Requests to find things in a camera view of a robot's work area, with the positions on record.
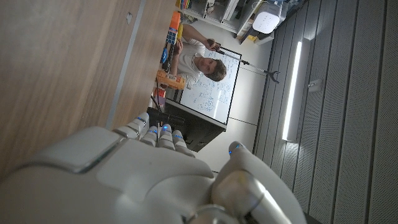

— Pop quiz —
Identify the blue puzzle cube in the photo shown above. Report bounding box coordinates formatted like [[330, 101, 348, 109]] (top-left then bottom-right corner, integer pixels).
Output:
[[165, 27, 178, 45]]

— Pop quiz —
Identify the orange block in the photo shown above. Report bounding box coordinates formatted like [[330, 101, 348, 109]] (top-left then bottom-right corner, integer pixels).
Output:
[[169, 11, 182, 30]]

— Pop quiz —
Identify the thin black cable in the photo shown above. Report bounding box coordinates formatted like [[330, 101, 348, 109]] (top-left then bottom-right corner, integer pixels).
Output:
[[150, 79, 163, 113]]

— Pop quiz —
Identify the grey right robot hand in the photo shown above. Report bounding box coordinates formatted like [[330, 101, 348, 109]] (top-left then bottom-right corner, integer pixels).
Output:
[[0, 111, 308, 224]]

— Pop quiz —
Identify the black monitor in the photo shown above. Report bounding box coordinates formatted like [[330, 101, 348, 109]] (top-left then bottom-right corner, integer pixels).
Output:
[[146, 99, 227, 152]]

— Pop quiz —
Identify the small grey ceiling sensor box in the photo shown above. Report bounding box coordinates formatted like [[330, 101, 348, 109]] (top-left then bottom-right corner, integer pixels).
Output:
[[307, 79, 323, 93]]

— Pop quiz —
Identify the orange toy drill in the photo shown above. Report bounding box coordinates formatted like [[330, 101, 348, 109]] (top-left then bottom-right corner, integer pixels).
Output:
[[155, 69, 187, 90]]

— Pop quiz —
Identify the white storage shelf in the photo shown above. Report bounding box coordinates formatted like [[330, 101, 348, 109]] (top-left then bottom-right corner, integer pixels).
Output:
[[182, 0, 265, 35]]

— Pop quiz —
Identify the black reacher grabber tool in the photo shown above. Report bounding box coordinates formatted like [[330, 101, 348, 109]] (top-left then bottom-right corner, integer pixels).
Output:
[[206, 38, 281, 85]]

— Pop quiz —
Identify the person in white t-shirt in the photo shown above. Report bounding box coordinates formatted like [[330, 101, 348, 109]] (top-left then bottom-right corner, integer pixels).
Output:
[[169, 24, 228, 90]]

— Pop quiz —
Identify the long ceiling light strip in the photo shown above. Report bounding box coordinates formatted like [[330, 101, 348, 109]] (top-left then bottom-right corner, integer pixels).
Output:
[[281, 38, 312, 142]]

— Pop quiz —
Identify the white air purifier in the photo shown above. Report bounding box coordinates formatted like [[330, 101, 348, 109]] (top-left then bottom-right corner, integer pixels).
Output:
[[252, 1, 282, 34]]

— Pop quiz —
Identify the whiteboard with blue writing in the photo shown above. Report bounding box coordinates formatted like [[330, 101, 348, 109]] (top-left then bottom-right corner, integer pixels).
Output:
[[179, 46, 243, 126]]

